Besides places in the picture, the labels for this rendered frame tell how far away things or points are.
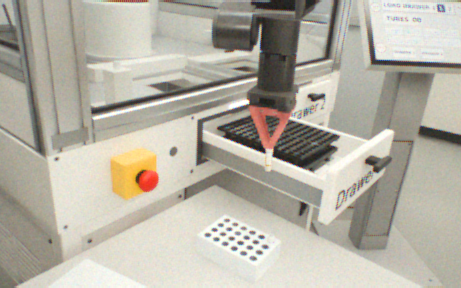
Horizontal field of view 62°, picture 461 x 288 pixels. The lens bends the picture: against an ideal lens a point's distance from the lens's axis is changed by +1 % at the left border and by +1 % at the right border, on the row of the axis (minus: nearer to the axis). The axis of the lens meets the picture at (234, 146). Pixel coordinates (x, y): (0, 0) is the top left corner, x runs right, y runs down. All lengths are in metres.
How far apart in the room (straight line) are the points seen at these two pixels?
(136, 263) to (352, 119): 2.06
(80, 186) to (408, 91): 1.36
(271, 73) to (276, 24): 0.07
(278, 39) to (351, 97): 1.99
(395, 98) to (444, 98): 2.08
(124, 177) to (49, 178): 0.12
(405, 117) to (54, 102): 1.43
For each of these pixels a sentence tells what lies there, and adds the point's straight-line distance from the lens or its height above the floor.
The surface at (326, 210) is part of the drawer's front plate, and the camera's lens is 0.70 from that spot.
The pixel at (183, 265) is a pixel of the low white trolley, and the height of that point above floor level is 0.76.
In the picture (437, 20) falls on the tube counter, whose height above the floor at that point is 1.11.
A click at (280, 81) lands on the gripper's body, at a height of 1.08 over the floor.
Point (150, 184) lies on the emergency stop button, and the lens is 0.69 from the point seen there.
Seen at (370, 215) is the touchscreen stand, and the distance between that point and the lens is 1.93.
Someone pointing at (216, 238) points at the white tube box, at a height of 0.79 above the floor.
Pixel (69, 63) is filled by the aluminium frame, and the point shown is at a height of 1.08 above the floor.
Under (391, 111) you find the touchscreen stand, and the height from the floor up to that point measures 0.75.
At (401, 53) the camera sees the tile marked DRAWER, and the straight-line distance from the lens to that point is 1.57.
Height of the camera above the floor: 1.21
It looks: 24 degrees down
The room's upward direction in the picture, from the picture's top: 4 degrees clockwise
